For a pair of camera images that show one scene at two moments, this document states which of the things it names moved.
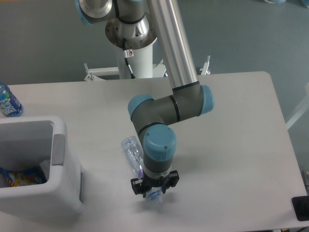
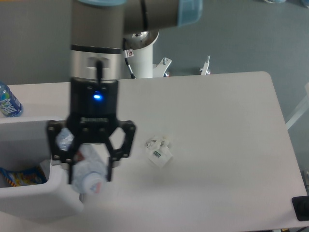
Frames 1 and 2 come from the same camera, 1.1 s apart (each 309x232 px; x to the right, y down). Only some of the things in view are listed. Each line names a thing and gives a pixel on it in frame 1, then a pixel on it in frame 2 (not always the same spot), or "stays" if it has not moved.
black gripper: (139, 185) to (93, 117)
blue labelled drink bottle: (10, 105) stays
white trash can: (40, 141) stays
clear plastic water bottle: (133, 151) to (90, 168)
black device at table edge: (301, 205) stays
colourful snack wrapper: (34, 176) stays
